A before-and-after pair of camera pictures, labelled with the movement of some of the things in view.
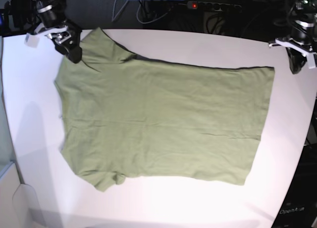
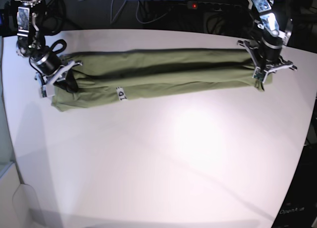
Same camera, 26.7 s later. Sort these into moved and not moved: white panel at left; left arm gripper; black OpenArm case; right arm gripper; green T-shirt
Moved: left arm gripper; right arm gripper; green T-shirt
Not moved: black OpenArm case; white panel at left
